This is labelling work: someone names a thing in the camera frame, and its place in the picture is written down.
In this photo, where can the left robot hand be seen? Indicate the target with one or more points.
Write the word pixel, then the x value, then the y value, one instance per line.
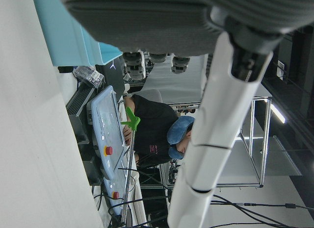
pixel 147 22

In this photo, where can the black laptop with Y logo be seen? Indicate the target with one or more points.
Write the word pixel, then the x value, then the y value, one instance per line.
pixel 110 76

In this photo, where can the grey office chair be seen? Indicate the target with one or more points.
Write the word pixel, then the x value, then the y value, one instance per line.
pixel 149 94

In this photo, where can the light blue plastic bin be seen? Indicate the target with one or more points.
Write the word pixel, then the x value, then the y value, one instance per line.
pixel 73 41

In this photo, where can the clear plastic parts bag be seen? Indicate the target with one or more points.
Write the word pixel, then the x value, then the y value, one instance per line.
pixel 88 74

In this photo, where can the person in black shirt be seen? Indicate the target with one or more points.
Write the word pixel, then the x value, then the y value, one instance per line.
pixel 152 125

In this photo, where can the black finned control box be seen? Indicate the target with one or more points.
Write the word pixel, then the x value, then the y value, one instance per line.
pixel 78 100

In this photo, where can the grey-blue teach pendant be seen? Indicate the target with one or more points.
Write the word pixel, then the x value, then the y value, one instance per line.
pixel 115 188
pixel 108 120

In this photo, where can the ceiling light bar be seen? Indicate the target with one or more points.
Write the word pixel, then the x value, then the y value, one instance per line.
pixel 276 112

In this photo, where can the aluminium frame cage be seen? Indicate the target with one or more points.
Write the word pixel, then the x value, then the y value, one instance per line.
pixel 265 144

